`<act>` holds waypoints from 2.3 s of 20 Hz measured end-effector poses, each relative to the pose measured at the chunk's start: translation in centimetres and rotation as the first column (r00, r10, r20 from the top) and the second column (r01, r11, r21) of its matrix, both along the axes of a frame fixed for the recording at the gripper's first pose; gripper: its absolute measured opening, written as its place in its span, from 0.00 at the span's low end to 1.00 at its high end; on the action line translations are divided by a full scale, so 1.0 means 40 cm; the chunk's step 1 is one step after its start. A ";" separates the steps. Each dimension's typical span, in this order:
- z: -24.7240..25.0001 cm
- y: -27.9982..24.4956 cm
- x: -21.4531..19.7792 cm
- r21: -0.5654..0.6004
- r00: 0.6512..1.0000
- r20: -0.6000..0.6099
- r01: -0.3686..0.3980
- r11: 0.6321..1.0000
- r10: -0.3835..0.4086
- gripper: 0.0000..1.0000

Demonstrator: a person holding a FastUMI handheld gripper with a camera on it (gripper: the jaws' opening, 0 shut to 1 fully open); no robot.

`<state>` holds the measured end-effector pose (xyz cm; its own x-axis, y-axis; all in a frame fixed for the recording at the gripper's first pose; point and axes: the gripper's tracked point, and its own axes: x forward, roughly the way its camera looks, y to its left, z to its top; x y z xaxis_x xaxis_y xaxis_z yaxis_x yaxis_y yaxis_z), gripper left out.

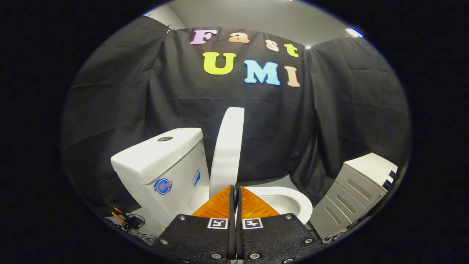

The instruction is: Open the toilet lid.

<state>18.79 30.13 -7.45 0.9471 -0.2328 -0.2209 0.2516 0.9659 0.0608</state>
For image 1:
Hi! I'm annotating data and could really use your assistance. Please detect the white ceramic toilet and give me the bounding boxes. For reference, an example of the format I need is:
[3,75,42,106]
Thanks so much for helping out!
[111,128,313,237]

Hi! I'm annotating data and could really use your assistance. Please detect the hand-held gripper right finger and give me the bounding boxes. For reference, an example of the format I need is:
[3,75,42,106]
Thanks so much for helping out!
[236,186,325,264]

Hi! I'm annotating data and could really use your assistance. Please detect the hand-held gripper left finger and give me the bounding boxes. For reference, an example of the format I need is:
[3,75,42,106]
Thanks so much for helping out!
[150,184,236,264]

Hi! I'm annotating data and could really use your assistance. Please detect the black backdrop cloth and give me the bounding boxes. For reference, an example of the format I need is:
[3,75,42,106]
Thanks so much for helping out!
[60,15,411,217]

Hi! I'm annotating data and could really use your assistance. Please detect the white toilet lid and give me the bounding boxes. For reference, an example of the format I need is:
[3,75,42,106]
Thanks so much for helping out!
[209,107,245,200]

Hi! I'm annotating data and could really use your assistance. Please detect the orange-handled tool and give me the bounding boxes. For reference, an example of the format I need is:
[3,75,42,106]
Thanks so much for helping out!
[111,207,129,225]

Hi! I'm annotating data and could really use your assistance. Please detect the white drawer cabinet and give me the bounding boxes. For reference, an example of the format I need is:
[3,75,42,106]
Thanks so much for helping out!
[310,153,398,241]

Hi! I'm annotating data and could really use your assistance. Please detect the black cables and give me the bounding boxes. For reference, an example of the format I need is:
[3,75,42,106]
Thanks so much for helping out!
[106,205,159,245]

